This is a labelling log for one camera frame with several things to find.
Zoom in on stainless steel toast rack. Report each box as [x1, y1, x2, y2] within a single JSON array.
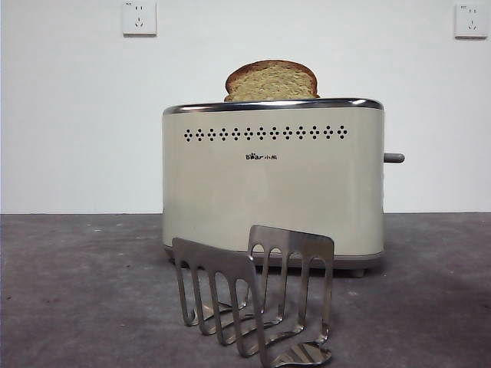
[[171, 225, 335, 368]]

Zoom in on white wall socket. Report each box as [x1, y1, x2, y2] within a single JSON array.
[[122, 1, 158, 38], [454, 3, 483, 40]]

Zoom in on slice of toast bread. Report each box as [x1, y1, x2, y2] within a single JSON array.
[[223, 60, 321, 103]]

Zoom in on cream and steel toaster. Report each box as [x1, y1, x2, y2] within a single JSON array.
[[161, 97, 386, 278]]

